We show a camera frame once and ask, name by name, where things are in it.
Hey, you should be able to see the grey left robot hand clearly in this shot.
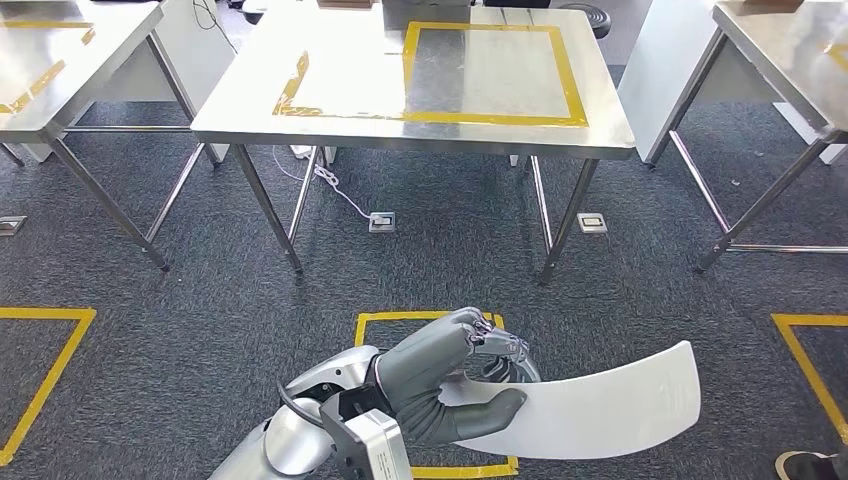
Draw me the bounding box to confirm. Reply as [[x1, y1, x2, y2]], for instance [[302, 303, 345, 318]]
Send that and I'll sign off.
[[372, 306, 542, 447]]

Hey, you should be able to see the white curved panel part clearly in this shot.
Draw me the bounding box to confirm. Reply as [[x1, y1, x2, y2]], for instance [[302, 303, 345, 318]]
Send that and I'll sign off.
[[437, 341, 702, 462]]

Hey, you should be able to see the stainless steel workbench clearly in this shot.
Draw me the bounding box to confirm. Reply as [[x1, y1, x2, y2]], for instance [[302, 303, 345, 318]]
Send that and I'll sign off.
[[190, 3, 636, 286]]

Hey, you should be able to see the yellow floor tape square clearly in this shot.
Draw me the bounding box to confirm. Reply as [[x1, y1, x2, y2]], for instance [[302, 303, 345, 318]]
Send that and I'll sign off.
[[354, 311, 520, 480], [0, 307, 98, 468]]

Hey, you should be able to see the yellow tape rectangle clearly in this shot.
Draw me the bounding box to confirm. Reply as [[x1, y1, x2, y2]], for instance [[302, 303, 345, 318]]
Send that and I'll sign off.
[[0, 19, 96, 115], [272, 21, 590, 128]]

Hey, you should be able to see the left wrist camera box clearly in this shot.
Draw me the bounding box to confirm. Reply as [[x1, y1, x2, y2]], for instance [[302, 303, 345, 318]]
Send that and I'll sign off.
[[319, 389, 413, 480]]

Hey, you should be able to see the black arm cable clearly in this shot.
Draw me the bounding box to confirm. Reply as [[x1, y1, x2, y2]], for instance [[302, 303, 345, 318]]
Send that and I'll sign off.
[[276, 380, 333, 432]]

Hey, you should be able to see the white power cable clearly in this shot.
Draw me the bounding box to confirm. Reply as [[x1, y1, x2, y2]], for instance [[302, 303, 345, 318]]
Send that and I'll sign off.
[[272, 145, 376, 220]]

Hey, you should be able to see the steel frame table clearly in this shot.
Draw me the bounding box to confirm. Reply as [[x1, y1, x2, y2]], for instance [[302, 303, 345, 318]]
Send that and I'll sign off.
[[669, 0, 848, 274], [0, 0, 223, 273]]

